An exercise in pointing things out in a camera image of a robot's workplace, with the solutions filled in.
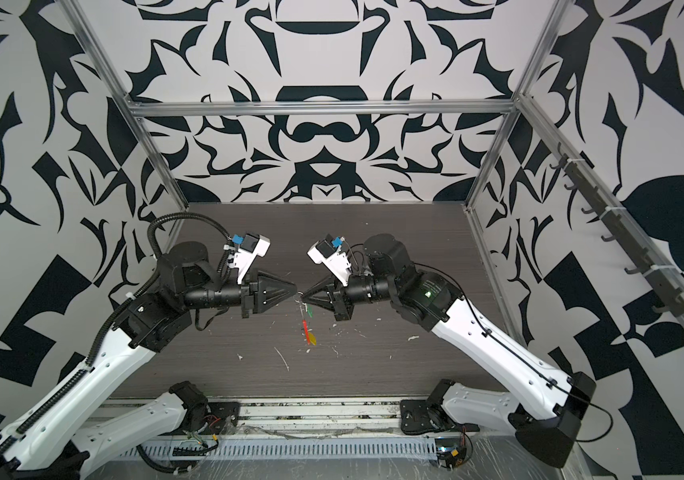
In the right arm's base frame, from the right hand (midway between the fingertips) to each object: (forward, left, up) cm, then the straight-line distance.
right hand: (306, 299), depth 58 cm
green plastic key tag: (-1, 0, -3) cm, 3 cm away
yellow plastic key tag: (+5, +2, -35) cm, 35 cm away
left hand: (+2, +2, +2) cm, 3 cm away
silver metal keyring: (+1, +2, 0) cm, 2 cm away
